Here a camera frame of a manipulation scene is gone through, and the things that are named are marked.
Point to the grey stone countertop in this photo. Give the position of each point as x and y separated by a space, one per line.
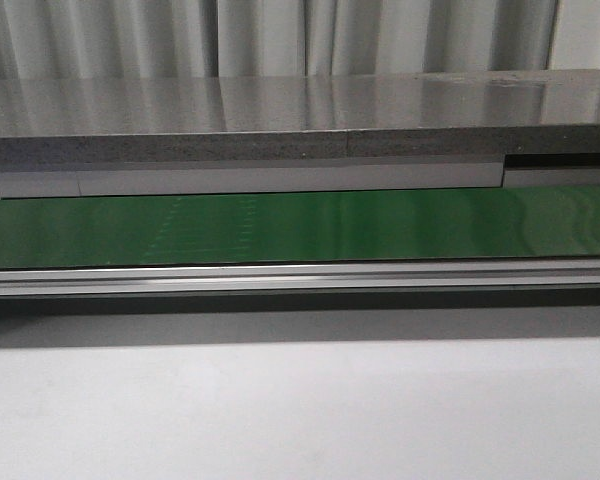
114 121

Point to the green conveyor belt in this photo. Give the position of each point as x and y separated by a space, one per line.
551 221

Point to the white pleated curtain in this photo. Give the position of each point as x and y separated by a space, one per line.
151 39

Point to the aluminium conveyor side rail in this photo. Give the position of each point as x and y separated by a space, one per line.
292 277

